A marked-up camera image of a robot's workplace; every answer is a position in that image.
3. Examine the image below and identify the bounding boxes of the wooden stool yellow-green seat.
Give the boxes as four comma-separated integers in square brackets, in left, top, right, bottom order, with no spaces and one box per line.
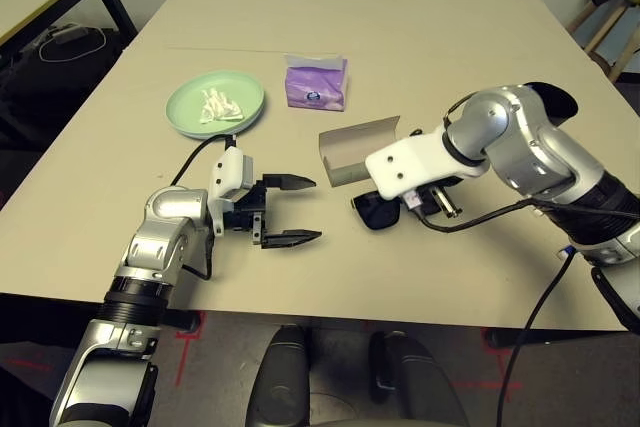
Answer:
[569,0,640,83]

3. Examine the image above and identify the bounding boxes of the black bag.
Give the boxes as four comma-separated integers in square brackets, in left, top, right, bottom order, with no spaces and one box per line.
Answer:
[0,21,126,148]

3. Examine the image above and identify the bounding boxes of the grey glasses case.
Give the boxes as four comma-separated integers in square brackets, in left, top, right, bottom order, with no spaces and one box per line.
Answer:
[318,115,401,189]

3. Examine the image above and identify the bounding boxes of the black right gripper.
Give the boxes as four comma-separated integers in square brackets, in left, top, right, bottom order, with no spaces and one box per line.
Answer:
[412,182,461,221]

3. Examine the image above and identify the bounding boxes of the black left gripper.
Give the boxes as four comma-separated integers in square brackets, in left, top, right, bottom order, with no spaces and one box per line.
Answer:
[224,173,324,252]

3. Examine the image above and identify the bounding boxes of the thin white cable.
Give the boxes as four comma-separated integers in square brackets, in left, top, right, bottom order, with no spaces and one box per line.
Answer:
[38,26,107,64]

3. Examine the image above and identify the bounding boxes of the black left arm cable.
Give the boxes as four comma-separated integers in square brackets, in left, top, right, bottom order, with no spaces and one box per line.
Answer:
[169,134,236,281]

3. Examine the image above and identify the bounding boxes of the dark robot leg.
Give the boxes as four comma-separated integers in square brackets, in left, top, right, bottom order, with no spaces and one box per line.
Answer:
[247,326,314,427]
[368,330,469,427]

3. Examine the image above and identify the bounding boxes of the dark robot right leg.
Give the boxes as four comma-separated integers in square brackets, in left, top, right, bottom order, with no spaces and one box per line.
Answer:
[368,330,469,427]

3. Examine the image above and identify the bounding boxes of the dark robot left leg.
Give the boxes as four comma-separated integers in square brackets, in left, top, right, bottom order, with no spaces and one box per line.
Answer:
[247,326,314,427]

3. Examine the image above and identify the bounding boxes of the purple tissue pack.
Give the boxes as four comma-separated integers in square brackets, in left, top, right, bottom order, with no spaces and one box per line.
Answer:
[283,52,350,112]

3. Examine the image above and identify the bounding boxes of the light green plate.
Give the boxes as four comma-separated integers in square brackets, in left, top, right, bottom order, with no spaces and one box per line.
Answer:
[165,71,266,141]

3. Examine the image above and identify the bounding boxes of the black table foot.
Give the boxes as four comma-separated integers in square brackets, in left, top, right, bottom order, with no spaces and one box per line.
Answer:
[487,329,526,348]
[164,310,196,333]

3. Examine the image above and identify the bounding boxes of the white tissue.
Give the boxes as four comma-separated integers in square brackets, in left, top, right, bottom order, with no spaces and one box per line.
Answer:
[197,88,245,126]

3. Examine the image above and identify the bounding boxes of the black sunglasses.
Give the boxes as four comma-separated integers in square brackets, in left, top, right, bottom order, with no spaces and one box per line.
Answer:
[351,190,401,232]

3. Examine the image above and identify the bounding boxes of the grey power adapter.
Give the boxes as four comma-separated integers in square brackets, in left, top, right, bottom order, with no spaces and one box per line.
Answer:
[49,22,89,46]

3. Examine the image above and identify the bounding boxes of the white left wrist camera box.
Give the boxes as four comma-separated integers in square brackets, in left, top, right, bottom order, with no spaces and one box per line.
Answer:
[207,146,257,237]

